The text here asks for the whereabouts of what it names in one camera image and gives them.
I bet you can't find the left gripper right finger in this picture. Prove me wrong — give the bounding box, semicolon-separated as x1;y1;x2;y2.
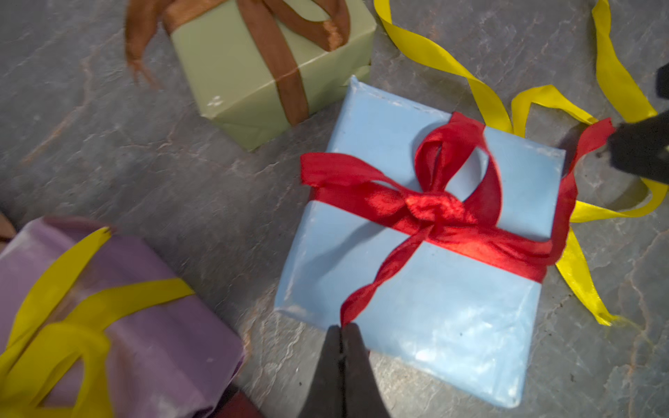
341;323;390;418

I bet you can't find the yellow ribbon of red box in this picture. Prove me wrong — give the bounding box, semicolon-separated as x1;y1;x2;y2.
374;1;668;326

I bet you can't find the yellow ribbon on purple box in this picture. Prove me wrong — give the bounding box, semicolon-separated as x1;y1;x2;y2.
1;227;193;417

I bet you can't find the green gift box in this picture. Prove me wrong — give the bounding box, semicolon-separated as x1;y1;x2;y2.
171;1;376;151

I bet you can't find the brown ribbon on green box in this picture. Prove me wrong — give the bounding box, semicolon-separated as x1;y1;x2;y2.
125;0;350;125

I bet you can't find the purple gift box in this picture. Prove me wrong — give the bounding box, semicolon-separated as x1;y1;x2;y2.
1;217;244;417

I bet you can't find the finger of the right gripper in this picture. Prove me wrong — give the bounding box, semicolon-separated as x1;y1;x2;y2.
608;111;669;185

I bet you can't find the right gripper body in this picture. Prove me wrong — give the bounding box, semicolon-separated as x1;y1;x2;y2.
655;64;669;99

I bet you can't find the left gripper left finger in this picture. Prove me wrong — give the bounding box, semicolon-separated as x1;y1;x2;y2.
299;326;344;418

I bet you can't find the orange gift box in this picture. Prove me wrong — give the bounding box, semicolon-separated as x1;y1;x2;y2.
0;212;17;245

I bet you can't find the blue gift box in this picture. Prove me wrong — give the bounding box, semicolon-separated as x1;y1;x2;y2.
275;79;566;408

